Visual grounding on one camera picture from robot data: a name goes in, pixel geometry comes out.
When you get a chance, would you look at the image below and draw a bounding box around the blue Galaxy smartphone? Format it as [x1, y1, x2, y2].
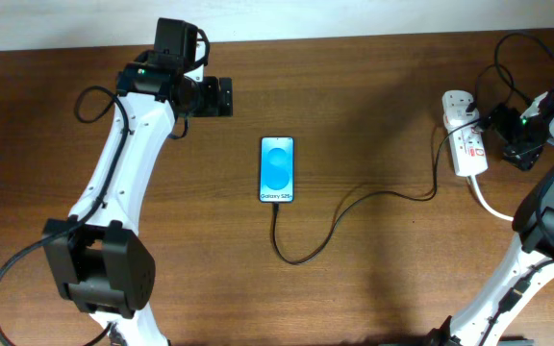
[259, 136, 294, 203]

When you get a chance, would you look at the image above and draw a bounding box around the black charging cable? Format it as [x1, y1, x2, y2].
[269, 62, 516, 266]

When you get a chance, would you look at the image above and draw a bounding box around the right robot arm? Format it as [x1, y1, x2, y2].
[421, 165, 554, 346]

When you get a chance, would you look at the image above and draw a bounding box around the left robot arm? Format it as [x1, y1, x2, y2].
[42, 18, 233, 345]

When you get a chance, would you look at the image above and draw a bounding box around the white USB charger plug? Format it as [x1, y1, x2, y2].
[443, 107, 479, 131]

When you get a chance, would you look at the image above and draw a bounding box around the white power strip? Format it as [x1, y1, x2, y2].
[441, 90, 488, 177]

